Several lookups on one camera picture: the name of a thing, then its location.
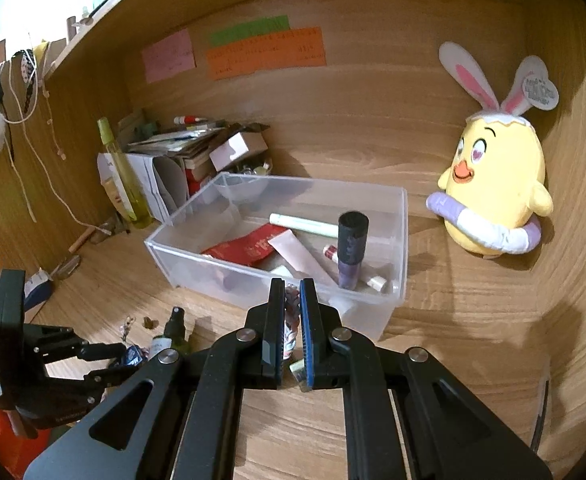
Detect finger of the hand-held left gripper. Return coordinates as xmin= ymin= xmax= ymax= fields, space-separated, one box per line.
xmin=48 ymin=364 xmax=136 ymax=403
xmin=35 ymin=332 xmax=128 ymax=363

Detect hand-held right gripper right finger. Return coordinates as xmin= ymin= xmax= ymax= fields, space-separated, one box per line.
xmin=299 ymin=277 xmax=554 ymax=480

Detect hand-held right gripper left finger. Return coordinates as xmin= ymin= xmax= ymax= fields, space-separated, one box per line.
xmin=23 ymin=277 xmax=288 ymax=480

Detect small blue packet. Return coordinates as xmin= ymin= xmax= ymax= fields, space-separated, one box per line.
xmin=119 ymin=344 xmax=146 ymax=367

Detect pink cosmetic tube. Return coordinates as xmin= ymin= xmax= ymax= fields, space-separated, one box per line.
xmin=268 ymin=230 xmax=338 ymax=288

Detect red white lip balm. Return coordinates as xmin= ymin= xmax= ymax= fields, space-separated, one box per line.
xmin=323 ymin=243 xmax=390 ymax=293

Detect dark green spray bottle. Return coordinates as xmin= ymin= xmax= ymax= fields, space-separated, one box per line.
xmin=150 ymin=307 xmax=194 ymax=356

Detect red tea packet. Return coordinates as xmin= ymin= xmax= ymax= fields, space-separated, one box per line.
xmin=201 ymin=223 xmax=294 ymax=267

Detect purple black cosmetic bottle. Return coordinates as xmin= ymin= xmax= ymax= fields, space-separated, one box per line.
xmin=337 ymin=211 xmax=370 ymax=290

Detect pale green tube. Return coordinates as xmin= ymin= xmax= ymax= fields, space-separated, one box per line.
xmin=269 ymin=213 xmax=341 ymax=238

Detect clear plastic storage box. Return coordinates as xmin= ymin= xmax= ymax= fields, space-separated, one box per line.
xmin=144 ymin=172 xmax=408 ymax=343

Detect blue white box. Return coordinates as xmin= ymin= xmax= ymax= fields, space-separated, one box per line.
xmin=23 ymin=269 xmax=54 ymax=311

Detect eyeglasses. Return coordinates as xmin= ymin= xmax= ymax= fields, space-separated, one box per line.
xmin=90 ymin=217 xmax=131 ymax=243
xmin=50 ymin=254 xmax=82 ymax=281

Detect wooden stick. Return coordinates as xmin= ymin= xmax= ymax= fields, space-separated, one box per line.
xmin=68 ymin=227 xmax=96 ymax=254

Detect beige lotion bottle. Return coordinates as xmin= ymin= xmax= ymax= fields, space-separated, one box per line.
xmin=104 ymin=177 xmax=131 ymax=221

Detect red carton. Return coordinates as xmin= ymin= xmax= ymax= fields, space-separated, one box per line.
xmin=185 ymin=167 xmax=208 ymax=196

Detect yellow green spray bottle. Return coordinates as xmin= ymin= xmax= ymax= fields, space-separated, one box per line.
xmin=97 ymin=117 xmax=154 ymax=229

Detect folded white papers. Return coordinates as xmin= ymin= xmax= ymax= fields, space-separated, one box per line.
xmin=97 ymin=152 xmax=190 ymax=223

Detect small white box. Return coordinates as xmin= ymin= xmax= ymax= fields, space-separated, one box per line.
xmin=209 ymin=131 xmax=268 ymax=172

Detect stack of books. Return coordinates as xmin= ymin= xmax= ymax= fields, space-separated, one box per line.
xmin=123 ymin=120 xmax=228 ymax=171

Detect yellow chick plush toy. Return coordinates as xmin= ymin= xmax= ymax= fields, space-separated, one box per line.
xmin=425 ymin=41 xmax=560 ymax=260

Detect orange paper note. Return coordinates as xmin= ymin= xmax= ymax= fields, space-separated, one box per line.
xmin=205 ymin=26 xmax=327 ymax=82

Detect pink paper note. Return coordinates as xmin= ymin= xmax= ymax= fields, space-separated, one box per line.
xmin=141 ymin=28 xmax=196 ymax=84

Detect green paper note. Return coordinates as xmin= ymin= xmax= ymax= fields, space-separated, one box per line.
xmin=209 ymin=15 xmax=291 ymax=47

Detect white cable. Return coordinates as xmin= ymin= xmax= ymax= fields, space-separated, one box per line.
xmin=0 ymin=30 xmax=111 ymax=236

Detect black strap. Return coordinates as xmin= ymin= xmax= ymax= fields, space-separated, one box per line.
xmin=530 ymin=365 xmax=554 ymax=456

